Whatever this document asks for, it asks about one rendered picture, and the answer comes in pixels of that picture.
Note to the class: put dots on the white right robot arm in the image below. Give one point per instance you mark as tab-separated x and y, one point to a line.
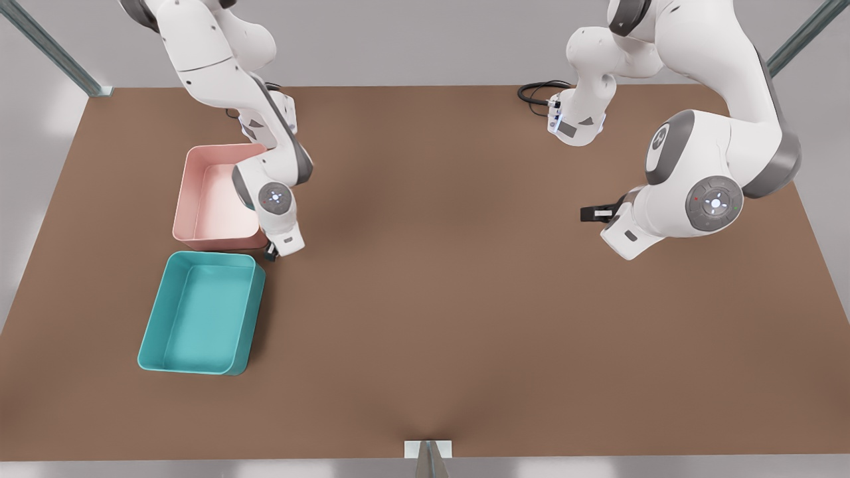
219	66

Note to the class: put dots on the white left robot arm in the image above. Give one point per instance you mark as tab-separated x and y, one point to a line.
710	153

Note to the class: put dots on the pink rectangular tray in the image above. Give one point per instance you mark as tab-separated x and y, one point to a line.
216	199

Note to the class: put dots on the teal rectangular tray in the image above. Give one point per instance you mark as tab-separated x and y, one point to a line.
199	312

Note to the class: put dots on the silver frame post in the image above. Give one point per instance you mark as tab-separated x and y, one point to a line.
429	459
800	36
53	48

